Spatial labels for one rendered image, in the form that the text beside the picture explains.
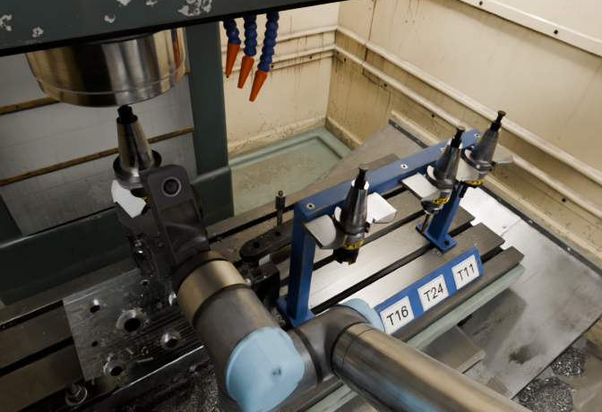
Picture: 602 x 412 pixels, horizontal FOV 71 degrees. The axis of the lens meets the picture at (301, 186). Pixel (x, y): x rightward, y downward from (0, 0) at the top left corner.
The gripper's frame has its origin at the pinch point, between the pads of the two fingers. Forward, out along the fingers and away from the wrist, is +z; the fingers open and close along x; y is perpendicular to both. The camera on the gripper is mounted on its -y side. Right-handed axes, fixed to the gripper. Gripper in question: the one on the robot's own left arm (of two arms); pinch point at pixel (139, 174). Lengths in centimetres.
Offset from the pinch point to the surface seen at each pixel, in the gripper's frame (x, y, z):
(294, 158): 80, 74, 66
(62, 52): -5.5, -22.0, -7.0
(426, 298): 47, 38, -26
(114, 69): -1.9, -20.3, -8.9
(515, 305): 78, 55, -36
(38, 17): -7.9, -30.1, -21.2
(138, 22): -2.6, -29.1, -21.5
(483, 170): 59, 11, -21
